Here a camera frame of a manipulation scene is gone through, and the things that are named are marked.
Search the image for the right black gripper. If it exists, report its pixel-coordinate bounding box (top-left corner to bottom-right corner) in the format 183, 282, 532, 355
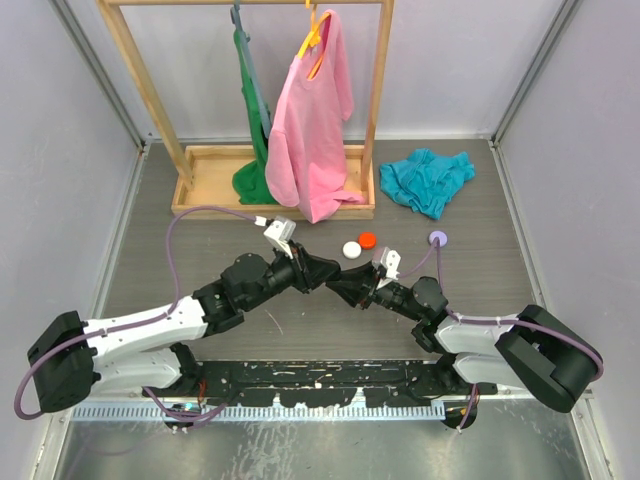
326, 258, 424, 322

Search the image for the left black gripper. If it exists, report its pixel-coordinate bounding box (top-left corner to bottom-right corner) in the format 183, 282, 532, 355
243, 239, 337, 312

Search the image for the white earbud charging case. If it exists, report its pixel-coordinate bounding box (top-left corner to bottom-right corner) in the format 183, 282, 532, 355
342, 241, 362, 260

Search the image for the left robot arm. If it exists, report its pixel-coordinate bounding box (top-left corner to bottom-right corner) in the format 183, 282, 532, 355
27, 243, 340, 413

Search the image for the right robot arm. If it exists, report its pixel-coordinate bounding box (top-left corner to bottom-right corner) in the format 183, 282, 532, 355
326, 264, 604, 413

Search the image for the green shirt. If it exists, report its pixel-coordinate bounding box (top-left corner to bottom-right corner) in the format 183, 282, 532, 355
232, 31, 276, 205

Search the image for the pink shirt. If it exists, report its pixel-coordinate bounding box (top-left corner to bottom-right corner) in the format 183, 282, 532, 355
265, 9, 364, 224

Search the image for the teal crumpled shirt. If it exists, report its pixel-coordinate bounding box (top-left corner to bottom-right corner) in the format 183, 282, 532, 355
379, 148, 476, 220

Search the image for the wooden clothes rack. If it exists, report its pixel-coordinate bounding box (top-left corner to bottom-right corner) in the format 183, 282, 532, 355
97, 1, 394, 221

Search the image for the yellow orange hanger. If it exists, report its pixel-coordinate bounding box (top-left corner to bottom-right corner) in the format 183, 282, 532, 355
297, 1, 331, 80

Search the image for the grey blue hanger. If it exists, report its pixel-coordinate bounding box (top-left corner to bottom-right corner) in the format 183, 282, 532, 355
230, 0, 272, 138

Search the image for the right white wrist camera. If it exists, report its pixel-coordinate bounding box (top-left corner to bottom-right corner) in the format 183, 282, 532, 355
372, 247, 401, 280

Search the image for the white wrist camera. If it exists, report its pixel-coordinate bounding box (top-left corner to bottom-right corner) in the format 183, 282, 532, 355
263, 216, 296, 259
372, 247, 401, 280

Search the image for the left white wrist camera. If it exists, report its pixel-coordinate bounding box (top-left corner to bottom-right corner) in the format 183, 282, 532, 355
263, 216, 296, 259

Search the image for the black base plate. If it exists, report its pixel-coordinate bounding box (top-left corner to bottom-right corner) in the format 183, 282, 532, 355
153, 360, 472, 408

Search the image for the grey slotted cable duct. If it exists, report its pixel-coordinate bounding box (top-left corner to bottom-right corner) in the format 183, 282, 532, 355
71, 400, 446, 422

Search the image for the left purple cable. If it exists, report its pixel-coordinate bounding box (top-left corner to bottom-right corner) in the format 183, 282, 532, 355
13, 206, 269, 431

